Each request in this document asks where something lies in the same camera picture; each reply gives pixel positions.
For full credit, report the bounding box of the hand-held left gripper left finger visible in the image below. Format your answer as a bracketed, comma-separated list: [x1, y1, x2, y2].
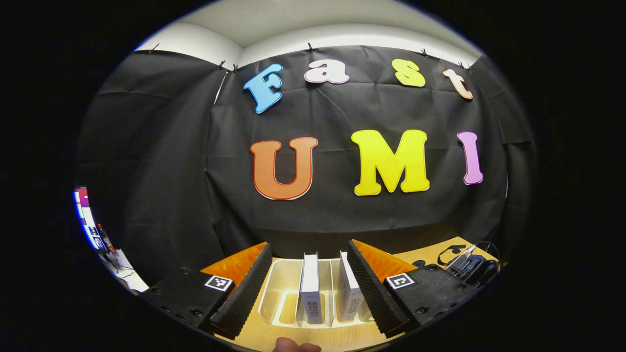
[138, 242, 272, 341]

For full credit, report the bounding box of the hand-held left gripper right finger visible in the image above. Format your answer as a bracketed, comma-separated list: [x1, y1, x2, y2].
[347, 239, 479, 339]

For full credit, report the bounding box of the plain white book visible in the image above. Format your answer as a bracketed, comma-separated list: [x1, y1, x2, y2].
[337, 251, 365, 322]

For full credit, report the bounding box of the white desktop bookshelf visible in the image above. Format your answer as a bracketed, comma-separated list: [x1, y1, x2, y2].
[258, 258, 377, 329]

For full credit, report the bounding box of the white book with figure cover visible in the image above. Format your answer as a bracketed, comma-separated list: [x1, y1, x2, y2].
[297, 252, 323, 326]

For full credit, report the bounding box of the blue schoolbag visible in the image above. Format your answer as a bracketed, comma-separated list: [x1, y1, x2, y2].
[413, 243, 500, 289]

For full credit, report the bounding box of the white side table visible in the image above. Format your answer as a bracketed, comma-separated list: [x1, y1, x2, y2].
[100, 248, 150, 294]

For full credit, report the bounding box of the red bottle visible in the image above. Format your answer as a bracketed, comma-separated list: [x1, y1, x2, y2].
[97, 224, 117, 255]

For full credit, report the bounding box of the colourful lit screen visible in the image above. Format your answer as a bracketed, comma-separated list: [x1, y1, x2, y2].
[73, 187, 103, 250]

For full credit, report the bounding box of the row of black cloth clips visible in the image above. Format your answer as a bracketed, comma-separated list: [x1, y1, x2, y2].
[149, 43, 470, 73]

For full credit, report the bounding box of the black strap loop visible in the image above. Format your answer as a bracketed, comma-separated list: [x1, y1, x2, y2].
[437, 243, 468, 267]

